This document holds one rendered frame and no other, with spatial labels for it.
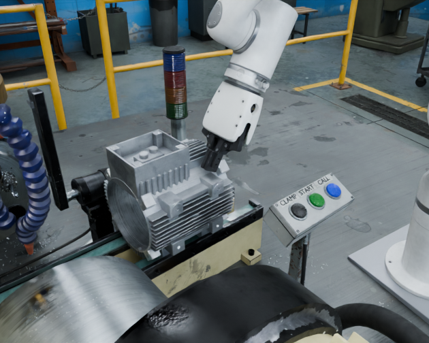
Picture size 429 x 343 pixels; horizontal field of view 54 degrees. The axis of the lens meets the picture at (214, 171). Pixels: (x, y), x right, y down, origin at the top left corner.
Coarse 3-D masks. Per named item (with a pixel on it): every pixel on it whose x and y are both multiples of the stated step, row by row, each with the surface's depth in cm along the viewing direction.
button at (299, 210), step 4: (296, 204) 74; (300, 204) 74; (292, 208) 73; (296, 208) 73; (300, 208) 74; (304, 208) 74; (292, 212) 73; (296, 212) 73; (300, 212) 73; (304, 212) 73; (296, 216) 73; (300, 216) 73; (304, 216) 73
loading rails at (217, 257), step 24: (240, 216) 95; (96, 240) 88; (120, 240) 90; (192, 240) 90; (216, 240) 92; (240, 240) 98; (48, 264) 82; (144, 264) 83; (168, 264) 84; (192, 264) 90; (216, 264) 95; (0, 288) 77; (168, 288) 88
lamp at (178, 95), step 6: (186, 84) 114; (168, 90) 112; (174, 90) 112; (180, 90) 112; (186, 90) 114; (168, 96) 113; (174, 96) 112; (180, 96) 113; (186, 96) 115; (168, 102) 114; (174, 102) 113; (180, 102) 114
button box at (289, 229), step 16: (304, 192) 77; (320, 192) 78; (272, 208) 74; (288, 208) 74; (320, 208) 76; (336, 208) 77; (272, 224) 75; (288, 224) 72; (304, 224) 73; (320, 224) 78; (288, 240) 73
